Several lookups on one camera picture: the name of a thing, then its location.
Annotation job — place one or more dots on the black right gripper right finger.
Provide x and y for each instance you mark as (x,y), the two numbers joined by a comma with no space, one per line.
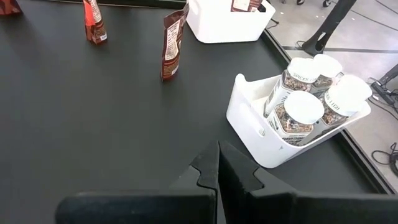
(236,180)

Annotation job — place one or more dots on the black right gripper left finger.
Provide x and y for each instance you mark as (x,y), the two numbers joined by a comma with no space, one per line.
(205,165)

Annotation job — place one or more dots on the white-lid spice jar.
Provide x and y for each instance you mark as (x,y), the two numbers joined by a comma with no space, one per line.
(303,70)
(327,64)
(357,85)
(342,101)
(303,107)

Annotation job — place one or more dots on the orange brown spice pouch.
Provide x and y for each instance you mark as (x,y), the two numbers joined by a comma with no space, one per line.
(171,46)
(9,6)
(96,28)
(245,4)

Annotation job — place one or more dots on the white plastic storage bin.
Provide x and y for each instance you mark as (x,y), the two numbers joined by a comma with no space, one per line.
(224,25)
(258,146)

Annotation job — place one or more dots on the black power strip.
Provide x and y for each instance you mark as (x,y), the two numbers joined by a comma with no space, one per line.
(383,92)

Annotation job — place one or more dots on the black floor stand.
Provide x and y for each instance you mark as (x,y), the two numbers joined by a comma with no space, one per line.
(329,26)

